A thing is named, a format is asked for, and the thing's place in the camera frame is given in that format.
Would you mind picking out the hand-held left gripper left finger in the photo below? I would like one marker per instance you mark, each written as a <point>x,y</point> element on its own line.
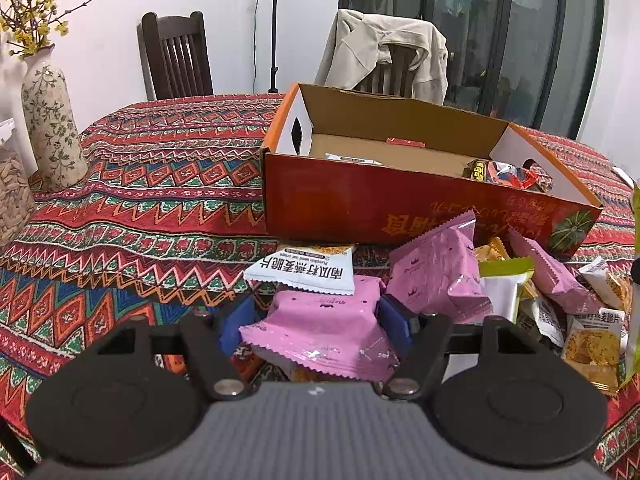
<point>237,325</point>

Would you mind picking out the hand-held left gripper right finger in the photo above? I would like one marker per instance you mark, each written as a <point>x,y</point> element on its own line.
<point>397,325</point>

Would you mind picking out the pink snack packet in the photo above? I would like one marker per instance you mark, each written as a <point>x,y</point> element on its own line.
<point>435,275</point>
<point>555,280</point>
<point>320,330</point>

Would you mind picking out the green silver snack packet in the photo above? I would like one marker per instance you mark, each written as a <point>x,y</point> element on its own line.
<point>502,290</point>

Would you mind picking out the red cardboard box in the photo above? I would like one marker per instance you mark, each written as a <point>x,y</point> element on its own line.
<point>350,205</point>

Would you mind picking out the white snack packet yellow band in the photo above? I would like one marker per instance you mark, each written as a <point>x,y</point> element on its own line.
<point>300,272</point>

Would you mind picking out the yellow chips packet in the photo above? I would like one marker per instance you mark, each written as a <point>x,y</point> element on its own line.
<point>492,250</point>

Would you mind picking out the red patterned tablecloth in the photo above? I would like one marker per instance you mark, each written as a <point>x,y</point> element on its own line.
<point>165,200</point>

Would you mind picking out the white black snack packet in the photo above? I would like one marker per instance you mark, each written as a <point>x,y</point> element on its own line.
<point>545,320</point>

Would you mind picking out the flat white packet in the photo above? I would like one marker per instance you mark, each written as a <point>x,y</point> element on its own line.
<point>350,158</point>

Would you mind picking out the dark yellow snack packet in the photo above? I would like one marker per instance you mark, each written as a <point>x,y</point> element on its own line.
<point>479,170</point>

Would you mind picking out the red snack packet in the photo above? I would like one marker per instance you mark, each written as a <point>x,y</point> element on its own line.
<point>515,176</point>

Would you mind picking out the dark wooden chair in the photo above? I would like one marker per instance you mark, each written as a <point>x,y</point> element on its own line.
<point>392,77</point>
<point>172,55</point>

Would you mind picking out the glass jar of seeds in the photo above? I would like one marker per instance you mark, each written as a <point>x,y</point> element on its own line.
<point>12,195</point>

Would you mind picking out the floral ceramic vase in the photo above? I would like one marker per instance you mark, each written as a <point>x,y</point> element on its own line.
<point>52,130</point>

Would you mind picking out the beige jacket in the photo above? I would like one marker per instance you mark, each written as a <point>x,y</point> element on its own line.
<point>360,45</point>

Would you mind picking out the black studio light stand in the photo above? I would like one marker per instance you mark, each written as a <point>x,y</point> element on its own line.
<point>273,20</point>

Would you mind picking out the black framed glass door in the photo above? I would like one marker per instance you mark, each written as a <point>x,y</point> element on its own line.
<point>502,35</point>

